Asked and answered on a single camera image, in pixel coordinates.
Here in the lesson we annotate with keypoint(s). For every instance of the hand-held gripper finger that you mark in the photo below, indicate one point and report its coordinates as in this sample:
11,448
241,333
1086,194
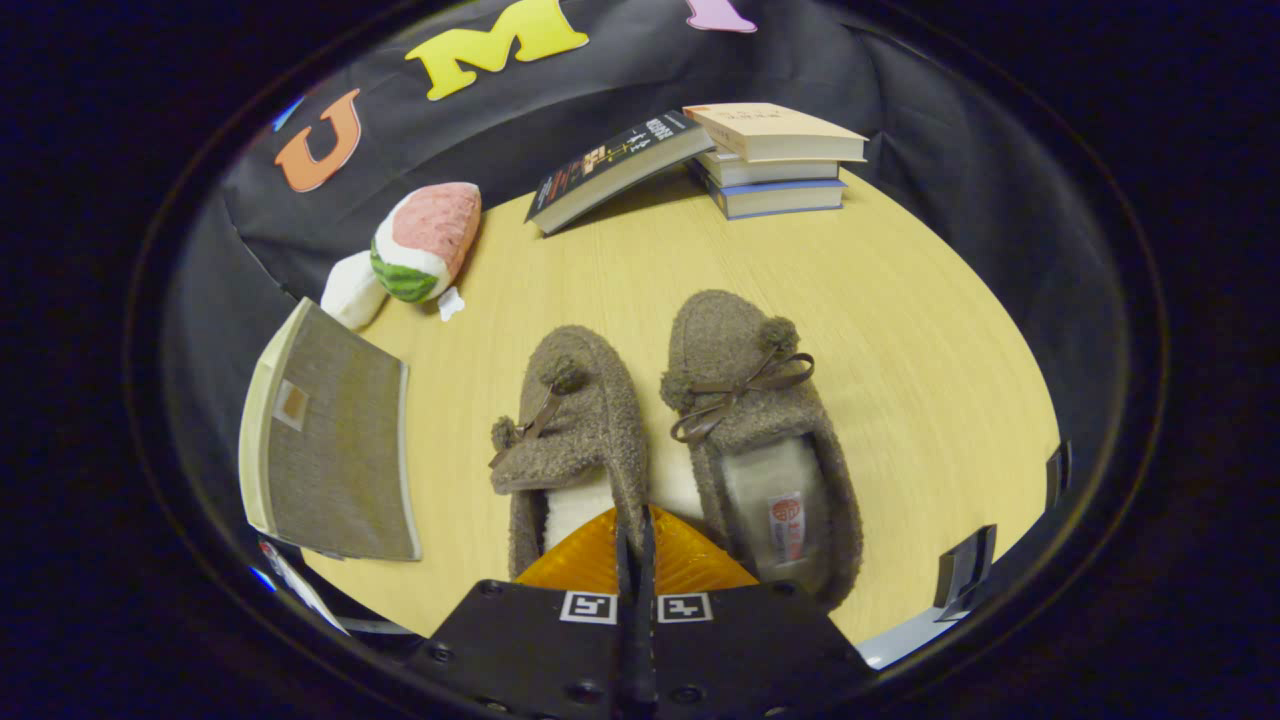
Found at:
627,640
650,640

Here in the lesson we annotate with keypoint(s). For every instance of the brown fuzzy shoe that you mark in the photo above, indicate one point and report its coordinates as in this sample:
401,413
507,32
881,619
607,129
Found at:
730,340
590,430

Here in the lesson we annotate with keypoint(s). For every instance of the grey fabric storage box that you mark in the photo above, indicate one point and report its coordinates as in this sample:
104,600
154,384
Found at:
340,440

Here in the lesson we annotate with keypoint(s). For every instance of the white plush toy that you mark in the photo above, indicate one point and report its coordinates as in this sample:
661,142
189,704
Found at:
352,292

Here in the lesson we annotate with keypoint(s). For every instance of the watermelon slice plush toy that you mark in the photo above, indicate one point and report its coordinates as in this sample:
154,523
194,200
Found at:
430,235

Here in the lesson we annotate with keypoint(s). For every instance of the blue cover book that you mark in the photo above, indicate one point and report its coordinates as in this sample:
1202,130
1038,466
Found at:
780,198

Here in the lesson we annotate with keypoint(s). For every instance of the black cover book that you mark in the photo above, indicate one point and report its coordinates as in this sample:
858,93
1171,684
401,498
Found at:
610,165

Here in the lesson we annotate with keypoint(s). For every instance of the white cover book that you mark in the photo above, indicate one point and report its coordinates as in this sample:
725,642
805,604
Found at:
770,170

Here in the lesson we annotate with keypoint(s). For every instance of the beige cover book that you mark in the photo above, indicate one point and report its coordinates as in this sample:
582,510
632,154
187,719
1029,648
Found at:
770,128

